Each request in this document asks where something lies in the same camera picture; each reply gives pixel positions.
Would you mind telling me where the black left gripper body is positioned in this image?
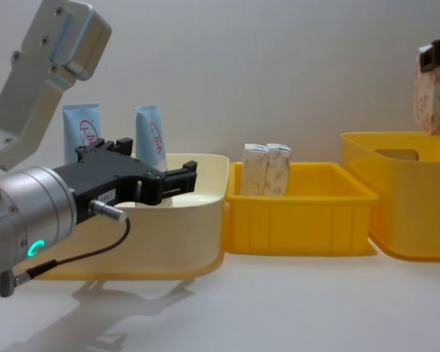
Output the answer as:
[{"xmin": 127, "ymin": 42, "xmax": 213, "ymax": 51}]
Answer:
[{"xmin": 53, "ymin": 149, "xmax": 163, "ymax": 225}]

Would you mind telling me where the patterned white paper carton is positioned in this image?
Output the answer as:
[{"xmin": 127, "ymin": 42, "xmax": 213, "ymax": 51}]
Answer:
[
  {"xmin": 240, "ymin": 143, "xmax": 271, "ymax": 197},
  {"xmin": 413, "ymin": 43, "xmax": 440, "ymax": 136},
  {"xmin": 265, "ymin": 142, "xmax": 293, "ymax": 197}
]

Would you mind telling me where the pale blue cosmetic tube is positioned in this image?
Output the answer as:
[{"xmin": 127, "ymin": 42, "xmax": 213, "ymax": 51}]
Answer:
[
  {"xmin": 62, "ymin": 102, "xmax": 103, "ymax": 164},
  {"xmin": 133, "ymin": 104, "xmax": 174, "ymax": 209}
]

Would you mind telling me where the cream plastic bin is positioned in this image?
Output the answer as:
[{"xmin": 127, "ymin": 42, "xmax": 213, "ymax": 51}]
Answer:
[{"xmin": 32, "ymin": 153, "xmax": 231, "ymax": 282}]

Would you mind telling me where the shallow yellow plastic crate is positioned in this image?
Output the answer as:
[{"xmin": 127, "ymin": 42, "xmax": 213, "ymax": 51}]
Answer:
[{"xmin": 223, "ymin": 161, "xmax": 380, "ymax": 256}]

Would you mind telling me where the large yellow plastic bin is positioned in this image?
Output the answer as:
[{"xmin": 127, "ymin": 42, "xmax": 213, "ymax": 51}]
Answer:
[{"xmin": 340, "ymin": 131, "xmax": 440, "ymax": 263}]

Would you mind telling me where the thin dark gripper cable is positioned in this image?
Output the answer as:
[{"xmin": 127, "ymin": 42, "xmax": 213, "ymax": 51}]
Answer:
[{"xmin": 0, "ymin": 199, "xmax": 131, "ymax": 298}]

